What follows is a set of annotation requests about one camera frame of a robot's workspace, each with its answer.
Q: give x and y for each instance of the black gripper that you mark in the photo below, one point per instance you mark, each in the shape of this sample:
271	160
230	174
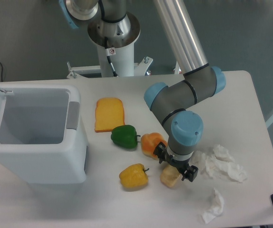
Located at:
188	172

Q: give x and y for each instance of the pale square bread loaf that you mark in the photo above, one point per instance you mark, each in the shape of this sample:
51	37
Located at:
169	176

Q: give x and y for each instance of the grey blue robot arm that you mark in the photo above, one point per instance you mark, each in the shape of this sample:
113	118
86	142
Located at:
114	31

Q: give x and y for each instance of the knotted orange bread roll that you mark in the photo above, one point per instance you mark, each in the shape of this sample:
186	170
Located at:
149	142

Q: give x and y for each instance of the large crumpled white tissue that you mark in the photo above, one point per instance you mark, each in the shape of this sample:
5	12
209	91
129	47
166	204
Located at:
219	163

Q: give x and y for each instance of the yellow bell pepper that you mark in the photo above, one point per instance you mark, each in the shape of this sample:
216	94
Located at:
134	176

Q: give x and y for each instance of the green bell pepper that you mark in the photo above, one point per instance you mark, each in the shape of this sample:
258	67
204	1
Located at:
125	136

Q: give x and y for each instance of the small crumpled white tissue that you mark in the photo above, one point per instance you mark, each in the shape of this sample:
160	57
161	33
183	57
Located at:
216	208

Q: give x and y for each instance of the orange toast slice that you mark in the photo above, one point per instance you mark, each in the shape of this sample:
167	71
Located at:
109	114

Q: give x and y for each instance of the white open trash bin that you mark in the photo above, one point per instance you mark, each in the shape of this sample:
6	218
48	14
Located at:
42	137

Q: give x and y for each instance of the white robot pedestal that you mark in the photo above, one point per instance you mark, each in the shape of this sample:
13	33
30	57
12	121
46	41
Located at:
114	62

